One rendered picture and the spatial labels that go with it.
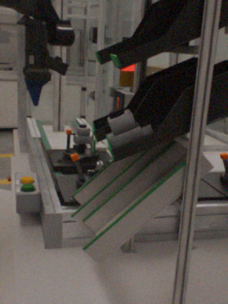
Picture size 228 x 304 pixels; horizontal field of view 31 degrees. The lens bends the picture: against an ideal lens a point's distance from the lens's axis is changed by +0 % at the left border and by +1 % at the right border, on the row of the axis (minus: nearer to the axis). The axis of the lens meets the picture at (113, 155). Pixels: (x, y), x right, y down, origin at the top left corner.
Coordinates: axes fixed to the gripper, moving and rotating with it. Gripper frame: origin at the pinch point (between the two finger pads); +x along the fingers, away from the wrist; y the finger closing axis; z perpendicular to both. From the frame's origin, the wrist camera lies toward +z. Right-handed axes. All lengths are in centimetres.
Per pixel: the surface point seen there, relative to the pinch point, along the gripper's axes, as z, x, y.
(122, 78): 29.7, -3.2, 22.5
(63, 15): 20, -27, 110
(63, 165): 11.5, 28.4, 27.7
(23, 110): 0, 19, 87
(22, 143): -1, 35, 86
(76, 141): 17.6, 21.7, 36.8
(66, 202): 8.1, 28.4, -6.9
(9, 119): -6, 105, 534
